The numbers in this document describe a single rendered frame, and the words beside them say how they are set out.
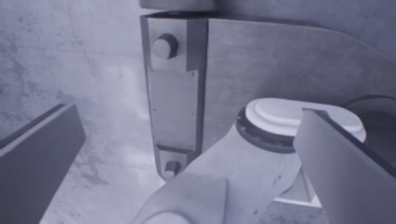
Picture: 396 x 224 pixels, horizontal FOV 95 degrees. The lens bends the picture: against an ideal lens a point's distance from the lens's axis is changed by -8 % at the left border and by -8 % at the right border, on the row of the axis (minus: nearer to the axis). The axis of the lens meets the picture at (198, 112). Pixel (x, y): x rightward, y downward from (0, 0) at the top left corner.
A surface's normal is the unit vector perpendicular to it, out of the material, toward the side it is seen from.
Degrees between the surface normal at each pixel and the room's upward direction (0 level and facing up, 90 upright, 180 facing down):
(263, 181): 90
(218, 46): 0
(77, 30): 0
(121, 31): 0
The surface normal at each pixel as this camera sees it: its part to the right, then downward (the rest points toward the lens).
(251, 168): 0.04, -0.85
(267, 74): -0.20, 0.51
